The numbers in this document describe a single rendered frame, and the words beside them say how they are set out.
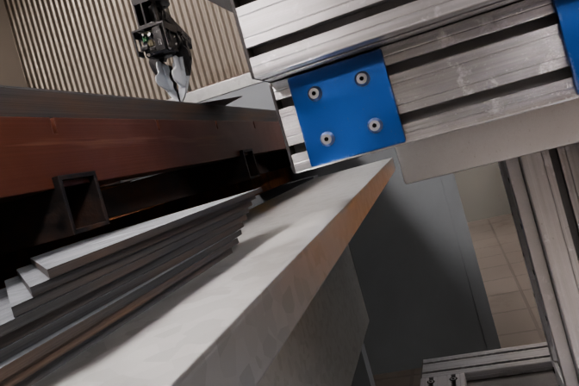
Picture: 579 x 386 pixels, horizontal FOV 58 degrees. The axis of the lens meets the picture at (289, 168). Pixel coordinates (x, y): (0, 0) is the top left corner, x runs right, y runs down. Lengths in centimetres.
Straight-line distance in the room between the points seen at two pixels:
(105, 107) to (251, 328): 45
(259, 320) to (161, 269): 9
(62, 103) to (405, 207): 125
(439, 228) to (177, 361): 151
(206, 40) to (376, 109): 379
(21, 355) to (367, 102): 34
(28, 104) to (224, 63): 364
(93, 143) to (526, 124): 42
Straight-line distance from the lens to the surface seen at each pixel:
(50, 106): 57
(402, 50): 48
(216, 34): 420
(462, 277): 171
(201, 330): 22
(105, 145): 54
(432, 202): 166
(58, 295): 25
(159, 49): 108
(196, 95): 181
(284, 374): 73
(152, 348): 22
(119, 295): 29
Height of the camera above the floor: 74
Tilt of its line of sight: 1 degrees down
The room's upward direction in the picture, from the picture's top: 15 degrees counter-clockwise
